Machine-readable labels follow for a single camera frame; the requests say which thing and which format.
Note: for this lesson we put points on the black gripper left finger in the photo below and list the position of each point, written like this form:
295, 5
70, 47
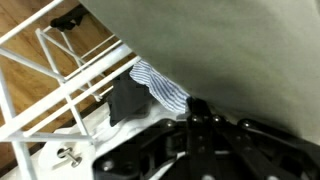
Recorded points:
144, 154

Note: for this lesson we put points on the white clothes drying rack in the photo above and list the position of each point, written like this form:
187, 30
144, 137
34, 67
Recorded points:
43, 80

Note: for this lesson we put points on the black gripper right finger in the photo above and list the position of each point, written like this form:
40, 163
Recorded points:
249, 150

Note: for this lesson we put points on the blue striped shirt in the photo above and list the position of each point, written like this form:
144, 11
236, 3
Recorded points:
169, 94

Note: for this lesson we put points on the black garment on rack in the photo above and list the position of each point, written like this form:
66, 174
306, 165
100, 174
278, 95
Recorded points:
127, 97

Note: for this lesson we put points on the white toilet paper roll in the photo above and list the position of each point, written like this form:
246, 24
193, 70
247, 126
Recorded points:
56, 154

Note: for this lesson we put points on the chrome toilet paper holder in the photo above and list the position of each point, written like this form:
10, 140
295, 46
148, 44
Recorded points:
67, 153

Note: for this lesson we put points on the olive green trousers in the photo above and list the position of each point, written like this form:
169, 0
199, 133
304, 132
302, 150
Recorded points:
257, 59

